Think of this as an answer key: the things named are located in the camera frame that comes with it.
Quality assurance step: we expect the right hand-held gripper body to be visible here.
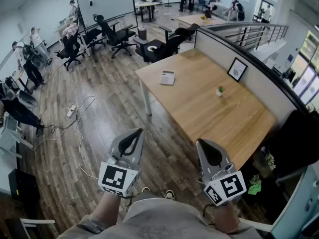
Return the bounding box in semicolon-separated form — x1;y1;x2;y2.
202;162;247;207

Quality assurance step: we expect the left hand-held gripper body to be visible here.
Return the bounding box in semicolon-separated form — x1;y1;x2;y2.
98;154;143;198

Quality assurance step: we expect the white calculator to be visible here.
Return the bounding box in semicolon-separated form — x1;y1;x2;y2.
159;70;175;86

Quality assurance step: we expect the person's left forearm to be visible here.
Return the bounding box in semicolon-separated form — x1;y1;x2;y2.
81;190;123;230

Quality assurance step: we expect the person's right forearm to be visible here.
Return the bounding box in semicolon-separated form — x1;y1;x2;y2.
213;200;241;234

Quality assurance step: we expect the green cloth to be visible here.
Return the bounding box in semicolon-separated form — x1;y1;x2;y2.
246;174;262;195

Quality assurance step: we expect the wooden desk with white legs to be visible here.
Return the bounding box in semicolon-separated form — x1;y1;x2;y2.
134;48;277;171

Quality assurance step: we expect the person's grey shirt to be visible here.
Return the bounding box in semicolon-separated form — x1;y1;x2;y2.
56;192;262;239

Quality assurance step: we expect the grey partition panel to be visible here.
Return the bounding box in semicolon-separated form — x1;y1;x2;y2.
195;27;310;124

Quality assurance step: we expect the black framed picture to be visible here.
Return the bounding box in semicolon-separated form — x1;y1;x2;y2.
227;57;249;82

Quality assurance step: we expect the black case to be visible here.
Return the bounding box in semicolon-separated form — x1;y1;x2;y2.
8;168;40;202

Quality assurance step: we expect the white table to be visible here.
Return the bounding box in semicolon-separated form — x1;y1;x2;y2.
134;0;164;23
0;113;34;159

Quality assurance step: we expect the black office chair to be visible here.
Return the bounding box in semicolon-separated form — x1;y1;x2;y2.
93;14;139;59
82;27;107;56
56;25;85;71
133;23;200;64

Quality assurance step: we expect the large glass window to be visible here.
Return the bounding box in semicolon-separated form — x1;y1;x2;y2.
291;30;319;104

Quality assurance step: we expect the checkered cloth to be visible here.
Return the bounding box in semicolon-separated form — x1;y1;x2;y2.
62;23;79;38

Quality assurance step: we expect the black metal railing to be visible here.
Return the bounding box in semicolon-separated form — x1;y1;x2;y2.
199;22;290;51

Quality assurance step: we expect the wooden table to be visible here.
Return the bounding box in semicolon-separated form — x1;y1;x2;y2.
175;14;227;29

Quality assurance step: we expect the large whiteboard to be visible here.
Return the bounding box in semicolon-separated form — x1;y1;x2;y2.
75;0;139;31

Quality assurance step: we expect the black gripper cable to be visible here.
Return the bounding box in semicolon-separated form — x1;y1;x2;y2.
202;202;216;226

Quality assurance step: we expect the white cable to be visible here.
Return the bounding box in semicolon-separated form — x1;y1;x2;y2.
74;96;100;180

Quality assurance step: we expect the black floor cable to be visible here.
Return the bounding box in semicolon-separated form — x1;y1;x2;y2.
32;124;75;149

